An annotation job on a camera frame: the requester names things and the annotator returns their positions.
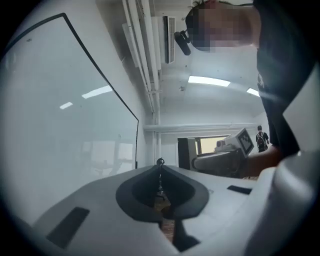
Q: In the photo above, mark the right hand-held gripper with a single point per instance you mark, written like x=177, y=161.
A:
x=243, y=142

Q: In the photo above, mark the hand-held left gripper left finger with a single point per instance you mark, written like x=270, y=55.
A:
x=100, y=200

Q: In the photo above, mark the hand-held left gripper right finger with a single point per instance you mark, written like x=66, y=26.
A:
x=215, y=207

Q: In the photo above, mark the person's right forearm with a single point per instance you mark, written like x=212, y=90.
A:
x=262, y=161

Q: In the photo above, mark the white horizontal pipe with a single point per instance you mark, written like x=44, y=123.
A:
x=200, y=127

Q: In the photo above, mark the short ceiling light panel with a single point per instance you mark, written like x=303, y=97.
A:
x=253, y=92

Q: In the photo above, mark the long ceiling light panel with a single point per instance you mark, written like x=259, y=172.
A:
x=208, y=81

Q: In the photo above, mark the person in black clothing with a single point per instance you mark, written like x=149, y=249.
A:
x=282, y=62

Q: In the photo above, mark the white ceiling pipe run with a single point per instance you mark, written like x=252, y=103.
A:
x=147, y=62

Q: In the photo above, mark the person's head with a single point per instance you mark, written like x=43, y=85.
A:
x=222, y=27

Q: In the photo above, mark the white air conditioner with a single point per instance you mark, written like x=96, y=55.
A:
x=167, y=37

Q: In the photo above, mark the black head-worn camera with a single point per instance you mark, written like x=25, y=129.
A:
x=183, y=42

